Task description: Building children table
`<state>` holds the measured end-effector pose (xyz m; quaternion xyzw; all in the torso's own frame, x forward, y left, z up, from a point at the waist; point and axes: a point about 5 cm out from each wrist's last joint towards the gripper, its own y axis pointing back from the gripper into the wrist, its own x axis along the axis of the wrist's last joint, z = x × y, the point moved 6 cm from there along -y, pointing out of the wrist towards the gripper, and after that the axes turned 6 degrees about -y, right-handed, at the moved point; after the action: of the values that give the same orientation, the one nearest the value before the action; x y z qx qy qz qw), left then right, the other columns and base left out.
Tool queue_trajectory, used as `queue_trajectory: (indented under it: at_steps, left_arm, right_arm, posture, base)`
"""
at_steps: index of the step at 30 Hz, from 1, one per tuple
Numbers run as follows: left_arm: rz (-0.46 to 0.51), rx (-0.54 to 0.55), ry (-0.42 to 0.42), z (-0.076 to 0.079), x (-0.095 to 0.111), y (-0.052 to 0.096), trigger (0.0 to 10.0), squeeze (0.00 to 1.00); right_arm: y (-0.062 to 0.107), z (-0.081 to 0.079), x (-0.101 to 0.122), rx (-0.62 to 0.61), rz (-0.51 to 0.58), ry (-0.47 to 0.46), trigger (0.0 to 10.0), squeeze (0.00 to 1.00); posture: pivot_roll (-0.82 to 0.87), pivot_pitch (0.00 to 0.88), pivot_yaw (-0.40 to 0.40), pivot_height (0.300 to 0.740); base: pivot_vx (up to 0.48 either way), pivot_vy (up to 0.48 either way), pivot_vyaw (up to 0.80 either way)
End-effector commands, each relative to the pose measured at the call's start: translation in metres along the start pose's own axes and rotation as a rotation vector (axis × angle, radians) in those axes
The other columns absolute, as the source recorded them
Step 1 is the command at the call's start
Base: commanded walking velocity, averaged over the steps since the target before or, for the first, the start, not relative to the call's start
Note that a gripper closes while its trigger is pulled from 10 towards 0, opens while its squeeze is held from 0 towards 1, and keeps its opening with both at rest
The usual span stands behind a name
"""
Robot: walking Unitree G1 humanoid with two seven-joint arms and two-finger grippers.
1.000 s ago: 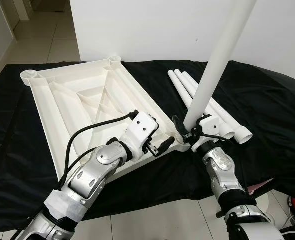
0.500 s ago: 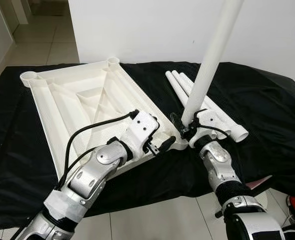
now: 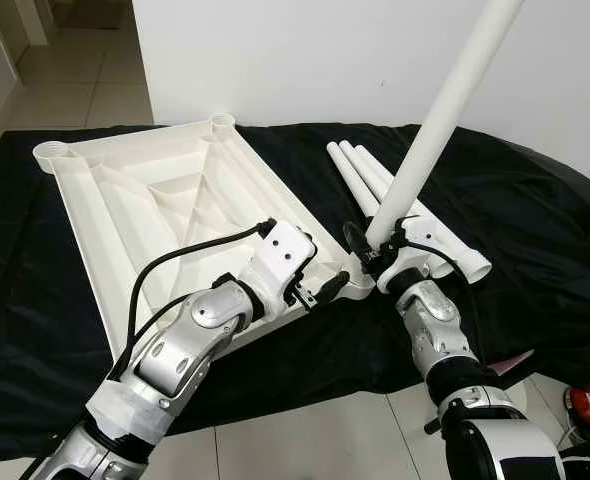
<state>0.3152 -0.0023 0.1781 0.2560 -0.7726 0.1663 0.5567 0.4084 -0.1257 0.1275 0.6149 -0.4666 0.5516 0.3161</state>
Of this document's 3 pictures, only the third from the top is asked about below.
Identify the white plastic table leg tube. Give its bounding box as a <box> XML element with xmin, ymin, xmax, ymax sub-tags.
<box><xmin>363</xmin><ymin>0</ymin><xmax>528</xmax><ymax>251</ymax></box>
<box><xmin>353</xmin><ymin>145</ymin><xmax>494</xmax><ymax>286</ymax></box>
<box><xmin>339</xmin><ymin>142</ymin><xmax>456</xmax><ymax>263</ymax></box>
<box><xmin>325</xmin><ymin>142</ymin><xmax>396</xmax><ymax>226</ymax></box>

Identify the white plastic children table top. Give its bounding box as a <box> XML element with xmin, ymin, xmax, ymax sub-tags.
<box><xmin>32</xmin><ymin>112</ymin><xmax>376</xmax><ymax>361</ymax></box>

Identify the black tablecloth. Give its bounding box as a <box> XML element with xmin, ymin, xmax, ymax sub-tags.
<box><xmin>0</xmin><ymin>122</ymin><xmax>590</xmax><ymax>463</ymax></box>

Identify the pink flat board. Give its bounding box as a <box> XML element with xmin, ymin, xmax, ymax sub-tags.
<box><xmin>495</xmin><ymin>350</ymin><xmax>536</xmax><ymax>379</ymax></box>

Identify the white round stand base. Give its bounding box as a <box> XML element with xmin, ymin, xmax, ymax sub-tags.
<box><xmin>505</xmin><ymin>375</ymin><xmax>574</xmax><ymax>441</ymax></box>

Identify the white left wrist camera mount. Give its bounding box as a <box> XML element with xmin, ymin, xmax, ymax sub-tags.
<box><xmin>245</xmin><ymin>220</ymin><xmax>316</xmax><ymax>311</ymax></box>

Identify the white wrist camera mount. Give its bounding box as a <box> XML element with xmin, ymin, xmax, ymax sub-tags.
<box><xmin>245</xmin><ymin>220</ymin><xmax>316</xmax><ymax>311</ymax></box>
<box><xmin>378</xmin><ymin>215</ymin><xmax>458</xmax><ymax>293</ymax></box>

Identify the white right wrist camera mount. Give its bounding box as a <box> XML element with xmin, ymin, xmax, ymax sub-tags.
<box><xmin>378</xmin><ymin>215</ymin><xmax>458</xmax><ymax>293</ymax></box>

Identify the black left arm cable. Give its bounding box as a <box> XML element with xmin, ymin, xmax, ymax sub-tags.
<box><xmin>115</xmin><ymin>218</ymin><xmax>278</xmax><ymax>381</ymax></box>

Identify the red round cable reel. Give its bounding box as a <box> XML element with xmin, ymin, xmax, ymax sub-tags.
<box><xmin>563</xmin><ymin>383</ymin><xmax>590</xmax><ymax>433</ymax></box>

